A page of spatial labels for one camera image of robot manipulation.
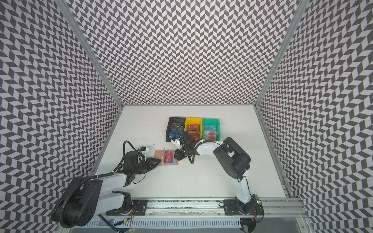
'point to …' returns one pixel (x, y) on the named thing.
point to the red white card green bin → (210, 135)
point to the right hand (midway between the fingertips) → (175, 158)
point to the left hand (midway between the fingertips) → (160, 162)
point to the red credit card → (169, 156)
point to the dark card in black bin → (175, 126)
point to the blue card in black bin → (173, 134)
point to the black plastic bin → (172, 119)
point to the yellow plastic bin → (194, 121)
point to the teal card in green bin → (210, 127)
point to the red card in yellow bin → (194, 127)
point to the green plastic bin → (212, 121)
